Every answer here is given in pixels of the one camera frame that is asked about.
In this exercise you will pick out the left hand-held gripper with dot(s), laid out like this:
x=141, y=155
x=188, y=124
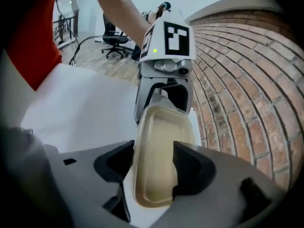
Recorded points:
x=156, y=53

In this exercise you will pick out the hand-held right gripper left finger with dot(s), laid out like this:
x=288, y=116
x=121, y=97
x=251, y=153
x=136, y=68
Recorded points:
x=85, y=170

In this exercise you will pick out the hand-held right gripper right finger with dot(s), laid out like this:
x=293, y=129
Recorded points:
x=225, y=186

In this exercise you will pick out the person's left forearm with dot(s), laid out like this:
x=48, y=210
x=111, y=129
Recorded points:
x=123, y=11

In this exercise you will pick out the white table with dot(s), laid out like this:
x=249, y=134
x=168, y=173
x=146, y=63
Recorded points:
x=83, y=103

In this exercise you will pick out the black office chair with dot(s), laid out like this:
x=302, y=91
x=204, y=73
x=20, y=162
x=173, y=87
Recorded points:
x=115, y=39

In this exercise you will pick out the black metal railing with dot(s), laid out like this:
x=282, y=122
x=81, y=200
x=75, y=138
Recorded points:
x=63, y=30

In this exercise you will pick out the person's red shirt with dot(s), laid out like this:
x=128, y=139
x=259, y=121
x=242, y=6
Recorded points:
x=31, y=37

